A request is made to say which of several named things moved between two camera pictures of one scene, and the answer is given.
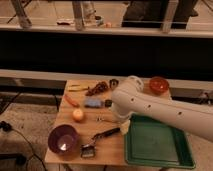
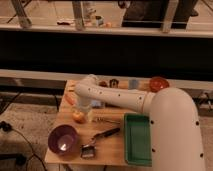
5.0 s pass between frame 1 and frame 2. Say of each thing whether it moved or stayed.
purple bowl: stayed
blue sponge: stayed
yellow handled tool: stayed
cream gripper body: moved
